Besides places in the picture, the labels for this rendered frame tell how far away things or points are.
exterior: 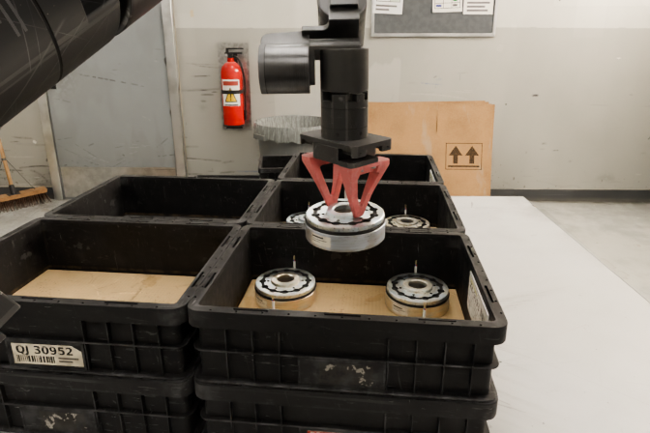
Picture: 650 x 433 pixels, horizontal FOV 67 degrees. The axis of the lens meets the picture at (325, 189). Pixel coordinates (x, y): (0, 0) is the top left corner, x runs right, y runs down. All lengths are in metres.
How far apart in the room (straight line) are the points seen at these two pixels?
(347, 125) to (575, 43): 3.65
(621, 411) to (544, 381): 0.11
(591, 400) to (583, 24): 3.47
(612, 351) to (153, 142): 3.53
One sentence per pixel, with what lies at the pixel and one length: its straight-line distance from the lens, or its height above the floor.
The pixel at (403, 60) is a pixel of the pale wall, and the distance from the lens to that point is 3.81.
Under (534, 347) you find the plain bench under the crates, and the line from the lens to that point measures 1.05.
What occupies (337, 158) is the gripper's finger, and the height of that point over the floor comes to 1.12.
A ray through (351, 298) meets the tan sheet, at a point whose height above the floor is 0.83.
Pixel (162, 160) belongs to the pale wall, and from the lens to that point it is 4.09.
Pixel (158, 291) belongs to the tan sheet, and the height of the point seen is 0.83.
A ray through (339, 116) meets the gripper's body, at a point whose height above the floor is 1.17.
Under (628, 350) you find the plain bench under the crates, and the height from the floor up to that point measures 0.70.
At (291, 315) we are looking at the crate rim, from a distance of 0.62.
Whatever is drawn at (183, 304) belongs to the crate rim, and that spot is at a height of 0.93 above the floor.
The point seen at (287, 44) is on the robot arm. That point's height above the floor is 1.25.
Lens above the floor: 1.26
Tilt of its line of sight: 17 degrees down
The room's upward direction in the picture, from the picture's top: straight up
